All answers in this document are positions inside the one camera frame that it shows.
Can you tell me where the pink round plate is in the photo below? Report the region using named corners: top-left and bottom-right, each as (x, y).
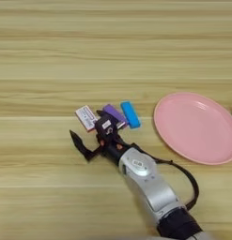
top-left (153, 91), bottom-right (232, 166)

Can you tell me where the purple rectangular block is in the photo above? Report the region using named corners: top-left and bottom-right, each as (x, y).
top-left (102, 103), bottom-right (130, 129)

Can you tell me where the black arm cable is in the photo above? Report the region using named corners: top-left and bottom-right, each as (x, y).
top-left (130, 142), bottom-right (200, 211)

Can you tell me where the blue rectangular block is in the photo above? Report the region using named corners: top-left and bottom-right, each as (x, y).
top-left (120, 100), bottom-right (142, 129)

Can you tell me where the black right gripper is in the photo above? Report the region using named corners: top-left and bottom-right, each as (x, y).
top-left (69, 109), bottom-right (134, 167)

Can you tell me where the white eraser red print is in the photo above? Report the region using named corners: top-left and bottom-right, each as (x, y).
top-left (74, 105), bottom-right (100, 133)

